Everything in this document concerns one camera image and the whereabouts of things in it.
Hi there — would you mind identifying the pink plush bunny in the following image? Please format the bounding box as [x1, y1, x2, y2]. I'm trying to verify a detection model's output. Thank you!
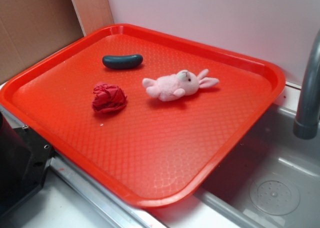
[142, 69, 220, 102]

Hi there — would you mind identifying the grey faucet spout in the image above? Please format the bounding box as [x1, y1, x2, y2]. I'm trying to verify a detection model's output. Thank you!
[293, 33, 320, 140]

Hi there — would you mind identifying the grey toy sink basin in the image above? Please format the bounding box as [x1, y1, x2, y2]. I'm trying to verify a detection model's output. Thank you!
[149, 103, 320, 228]

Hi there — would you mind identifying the crumpled red cloth ball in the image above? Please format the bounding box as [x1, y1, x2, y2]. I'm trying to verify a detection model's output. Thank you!
[91, 82, 128, 113]

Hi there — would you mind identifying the brown cardboard panel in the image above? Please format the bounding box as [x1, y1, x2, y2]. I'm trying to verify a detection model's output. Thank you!
[0, 0, 114, 84]

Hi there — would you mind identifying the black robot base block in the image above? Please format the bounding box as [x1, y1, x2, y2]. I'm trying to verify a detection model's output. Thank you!
[0, 114, 53, 217]

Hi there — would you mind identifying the dark green toy cucumber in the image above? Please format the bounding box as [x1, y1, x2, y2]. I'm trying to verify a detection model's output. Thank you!
[102, 54, 144, 70]

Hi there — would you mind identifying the red plastic tray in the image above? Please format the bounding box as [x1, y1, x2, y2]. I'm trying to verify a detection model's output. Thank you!
[0, 24, 285, 208]

